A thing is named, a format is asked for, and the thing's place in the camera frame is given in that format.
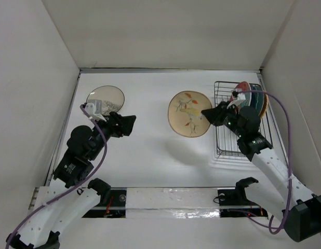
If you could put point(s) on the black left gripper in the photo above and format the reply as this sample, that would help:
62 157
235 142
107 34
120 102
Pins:
120 124

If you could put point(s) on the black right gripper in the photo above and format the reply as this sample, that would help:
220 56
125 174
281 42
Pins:
214 115

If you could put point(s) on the cream plate with tree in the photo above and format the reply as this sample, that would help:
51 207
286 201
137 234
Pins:
107 99

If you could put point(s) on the beige plate with bird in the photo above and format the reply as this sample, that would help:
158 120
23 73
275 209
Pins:
185 113

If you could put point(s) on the light blue flower plate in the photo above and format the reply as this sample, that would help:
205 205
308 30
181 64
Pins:
258 100

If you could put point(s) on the orange woven wicker plate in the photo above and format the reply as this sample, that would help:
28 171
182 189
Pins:
265 104

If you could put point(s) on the red patterned plate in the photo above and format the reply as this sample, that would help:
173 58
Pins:
243 86

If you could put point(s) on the dark teal scalloped plate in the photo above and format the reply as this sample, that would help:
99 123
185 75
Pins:
256 98

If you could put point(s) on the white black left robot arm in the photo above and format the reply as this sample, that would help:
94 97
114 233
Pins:
72 192

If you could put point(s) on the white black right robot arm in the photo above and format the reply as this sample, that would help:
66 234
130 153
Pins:
297 207

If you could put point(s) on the dark wire dish rack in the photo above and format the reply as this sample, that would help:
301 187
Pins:
226 141

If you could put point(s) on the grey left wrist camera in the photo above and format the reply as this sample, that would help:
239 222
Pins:
93 107

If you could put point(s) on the metal base rail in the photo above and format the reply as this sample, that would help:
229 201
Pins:
181 203

